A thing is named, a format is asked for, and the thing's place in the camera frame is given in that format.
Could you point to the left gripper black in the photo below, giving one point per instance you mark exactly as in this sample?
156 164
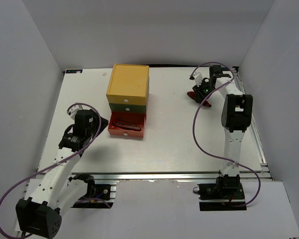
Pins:
95 115

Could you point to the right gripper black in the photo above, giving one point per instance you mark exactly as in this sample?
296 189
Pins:
200 96

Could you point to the red utility knife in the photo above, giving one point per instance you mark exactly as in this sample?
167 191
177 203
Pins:
194 97
124 124
133 129

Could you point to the red bottom drawer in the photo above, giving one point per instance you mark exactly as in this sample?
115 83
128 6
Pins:
133 118

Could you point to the yellow top drawer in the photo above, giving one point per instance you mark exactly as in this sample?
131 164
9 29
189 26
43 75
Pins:
129 100

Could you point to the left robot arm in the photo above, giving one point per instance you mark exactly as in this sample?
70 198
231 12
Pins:
41 214

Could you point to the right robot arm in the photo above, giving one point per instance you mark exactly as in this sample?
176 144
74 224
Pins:
235 119

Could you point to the yellow drawer cabinet shell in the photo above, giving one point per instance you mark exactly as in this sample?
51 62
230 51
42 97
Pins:
129 80

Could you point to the left blue table sticker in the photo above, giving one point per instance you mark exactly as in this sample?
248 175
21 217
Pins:
73 71

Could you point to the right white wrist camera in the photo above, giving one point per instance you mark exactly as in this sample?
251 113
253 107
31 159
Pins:
197 78

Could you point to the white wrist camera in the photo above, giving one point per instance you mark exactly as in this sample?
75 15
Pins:
73 109
197 78

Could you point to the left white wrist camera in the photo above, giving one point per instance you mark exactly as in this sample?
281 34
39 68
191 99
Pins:
73 109

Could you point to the aluminium right side rail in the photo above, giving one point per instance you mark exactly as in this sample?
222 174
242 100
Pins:
251 124

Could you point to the aluminium rail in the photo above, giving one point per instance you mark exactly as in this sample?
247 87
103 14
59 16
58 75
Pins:
251 124
170 176

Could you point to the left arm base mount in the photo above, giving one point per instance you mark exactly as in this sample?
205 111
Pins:
98 195

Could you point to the aluminium front rail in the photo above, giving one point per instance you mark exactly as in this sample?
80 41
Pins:
170 176

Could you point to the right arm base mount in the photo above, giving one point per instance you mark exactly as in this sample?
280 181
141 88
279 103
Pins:
225 194

